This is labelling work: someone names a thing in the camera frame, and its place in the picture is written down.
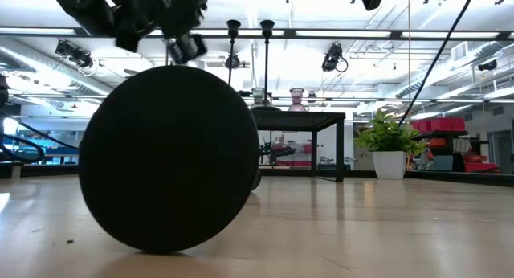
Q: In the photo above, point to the green plant in white pot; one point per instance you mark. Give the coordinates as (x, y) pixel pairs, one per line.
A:
(388, 163)

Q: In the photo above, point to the black perforated metal stand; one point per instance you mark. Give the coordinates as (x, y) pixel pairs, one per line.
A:
(297, 120)

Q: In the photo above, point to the black mounted camera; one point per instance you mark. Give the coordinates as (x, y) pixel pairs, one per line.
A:
(74, 54)
(332, 57)
(488, 65)

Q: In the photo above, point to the red storage bins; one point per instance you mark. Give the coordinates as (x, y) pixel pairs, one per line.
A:
(439, 124)

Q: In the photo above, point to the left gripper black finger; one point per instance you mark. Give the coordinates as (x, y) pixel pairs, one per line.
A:
(186, 49)
(134, 37)

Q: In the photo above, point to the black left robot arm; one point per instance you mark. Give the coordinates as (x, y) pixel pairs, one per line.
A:
(86, 9)

